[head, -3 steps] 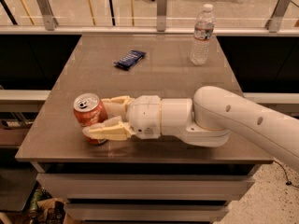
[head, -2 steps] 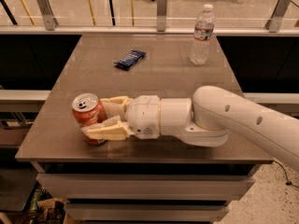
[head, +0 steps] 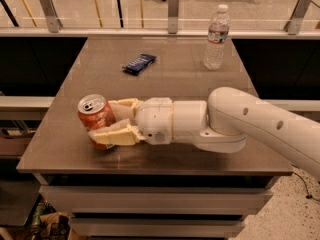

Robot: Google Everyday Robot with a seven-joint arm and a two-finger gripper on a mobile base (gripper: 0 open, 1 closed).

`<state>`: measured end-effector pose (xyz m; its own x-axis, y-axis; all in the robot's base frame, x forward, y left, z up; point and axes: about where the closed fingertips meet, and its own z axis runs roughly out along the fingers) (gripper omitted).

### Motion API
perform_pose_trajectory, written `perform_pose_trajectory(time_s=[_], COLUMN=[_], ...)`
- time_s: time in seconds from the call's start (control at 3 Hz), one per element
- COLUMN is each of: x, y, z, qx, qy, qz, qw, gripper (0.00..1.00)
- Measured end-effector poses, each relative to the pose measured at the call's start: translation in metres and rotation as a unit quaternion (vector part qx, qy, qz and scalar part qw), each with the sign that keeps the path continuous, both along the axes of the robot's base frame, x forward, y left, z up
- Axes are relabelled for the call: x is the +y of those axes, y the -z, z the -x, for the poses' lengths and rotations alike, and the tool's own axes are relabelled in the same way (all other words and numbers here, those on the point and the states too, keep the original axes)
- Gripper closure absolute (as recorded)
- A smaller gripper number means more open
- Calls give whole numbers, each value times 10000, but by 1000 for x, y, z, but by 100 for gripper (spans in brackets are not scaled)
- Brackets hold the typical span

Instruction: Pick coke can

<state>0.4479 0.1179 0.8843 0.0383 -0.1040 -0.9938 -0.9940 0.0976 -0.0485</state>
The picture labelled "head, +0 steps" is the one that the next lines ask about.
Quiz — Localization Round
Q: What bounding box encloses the metal railing post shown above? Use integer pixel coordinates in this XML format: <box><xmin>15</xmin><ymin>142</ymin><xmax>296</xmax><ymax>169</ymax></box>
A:
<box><xmin>284</xmin><ymin>0</ymin><xmax>312</xmax><ymax>35</ymax></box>
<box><xmin>167</xmin><ymin>0</ymin><xmax>179</xmax><ymax>34</ymax></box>
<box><xmin>39</xmin><ymin>0</ymin><xmax>62</xmax><ymax>33</ymax></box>

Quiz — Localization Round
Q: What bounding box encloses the cardboard clutter on floor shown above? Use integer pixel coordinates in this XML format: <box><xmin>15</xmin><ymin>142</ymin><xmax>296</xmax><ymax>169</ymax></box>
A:
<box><xmin>30</xmin><ymin>202</ymin><xmax>87</xmax><ymax>240</ymax></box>

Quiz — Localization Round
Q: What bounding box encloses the orange soda can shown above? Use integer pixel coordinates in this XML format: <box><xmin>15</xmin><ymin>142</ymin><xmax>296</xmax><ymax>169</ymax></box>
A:
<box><xmin>77</xmin><ymin>93</ymin><xmax>118</xmax><ymax>151</ymax></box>

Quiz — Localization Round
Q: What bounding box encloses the grey drawer cabinet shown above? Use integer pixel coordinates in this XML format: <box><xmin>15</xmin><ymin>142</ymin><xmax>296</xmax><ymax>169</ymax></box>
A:
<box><xmin>18</xmin><ymin>37</ymin><xmax>292</xmax><ymax>240</ymax></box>

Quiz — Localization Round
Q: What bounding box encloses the upper grey drawer front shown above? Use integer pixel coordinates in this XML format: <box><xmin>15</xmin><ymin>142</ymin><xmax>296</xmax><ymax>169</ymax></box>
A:
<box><xmin>40</xmin><ymin>186</ymin><xmax>272</xmax><ymax>215</ymax></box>

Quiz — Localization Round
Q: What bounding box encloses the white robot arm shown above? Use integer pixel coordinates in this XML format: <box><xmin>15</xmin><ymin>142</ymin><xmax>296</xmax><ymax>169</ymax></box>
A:
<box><xmin>89</xmin><ymin>87</ymin><xmax>320</xmax><ymax>180</ymax></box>

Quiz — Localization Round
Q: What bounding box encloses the middle metal railing post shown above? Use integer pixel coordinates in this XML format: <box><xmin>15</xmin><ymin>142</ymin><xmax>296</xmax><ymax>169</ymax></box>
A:
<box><xmin>167</xmin><ymin>0</ymin><xmax>179</xmax><ymax>34</ymax></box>

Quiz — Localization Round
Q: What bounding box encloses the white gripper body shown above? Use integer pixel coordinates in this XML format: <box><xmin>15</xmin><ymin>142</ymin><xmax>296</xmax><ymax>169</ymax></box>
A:
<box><xmin>136</xmin><ymin>98</ymin><xmax>173</xmax><ymax>145</ymax></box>

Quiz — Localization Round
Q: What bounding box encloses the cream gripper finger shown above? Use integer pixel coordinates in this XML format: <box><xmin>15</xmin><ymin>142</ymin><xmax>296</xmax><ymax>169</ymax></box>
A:
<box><xmin>109</xmin><ymin>98</ymin><xmax>142</xmax><ymax>121</ymax></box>
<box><xmin>88</xmin><ymin>119</ymin><xmax>144</xmax><ymax>146</ymax></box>

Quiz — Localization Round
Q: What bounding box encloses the black floor cable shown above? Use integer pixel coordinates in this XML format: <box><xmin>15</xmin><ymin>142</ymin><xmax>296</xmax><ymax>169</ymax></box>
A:
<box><xmin>293</xmin><ymin>172</ymin><xmax>320</xmax><ymax>202</ymax></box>

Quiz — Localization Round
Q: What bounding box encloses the blue snack packet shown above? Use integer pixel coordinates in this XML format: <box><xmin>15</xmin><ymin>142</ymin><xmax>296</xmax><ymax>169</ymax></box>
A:
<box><xmin>123</xmin><ymin>54</ymin><xmax>156</xmax><ymax>75</ymax></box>

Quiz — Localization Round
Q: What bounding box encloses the left metal railing post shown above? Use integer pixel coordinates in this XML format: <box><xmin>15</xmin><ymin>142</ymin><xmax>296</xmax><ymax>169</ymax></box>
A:
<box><xmin>39</xmin><ymin>0</ymin><xmax>62</xmax><ymax>33</ymax></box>

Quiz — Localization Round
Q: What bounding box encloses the lower grey drawer front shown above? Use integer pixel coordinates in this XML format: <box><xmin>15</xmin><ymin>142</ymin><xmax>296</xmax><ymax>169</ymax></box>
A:
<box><xmin>70</xmin><ymin>218</ymin><xmax>244</xmax><ymax>238</ymax></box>

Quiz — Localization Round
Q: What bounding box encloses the grey drawer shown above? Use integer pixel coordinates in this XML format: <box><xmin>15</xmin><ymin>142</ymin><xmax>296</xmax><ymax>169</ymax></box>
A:
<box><xmin>40</xmin><ymin>186</ymin><xmax>272</xmax><ymax>215</ymax></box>
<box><xmin>70</xmin><ymin>218</ymin><xmax>244</xmax><ymax>238</ymax></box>

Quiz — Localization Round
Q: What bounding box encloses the clear plastic water bottle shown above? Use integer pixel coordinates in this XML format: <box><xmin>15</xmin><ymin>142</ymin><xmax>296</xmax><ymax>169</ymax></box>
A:
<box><xmin>203</xmin><ymin>4</ymin><xmax>231</xmax><ymax>70</ymax></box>

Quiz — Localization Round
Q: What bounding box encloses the right metal railing post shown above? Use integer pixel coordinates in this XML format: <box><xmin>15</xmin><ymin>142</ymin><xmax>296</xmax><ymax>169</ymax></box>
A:
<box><xmin>284</xmin><ymin>0</ymin><xmax>312</xmax><ymax>35</ymax></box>

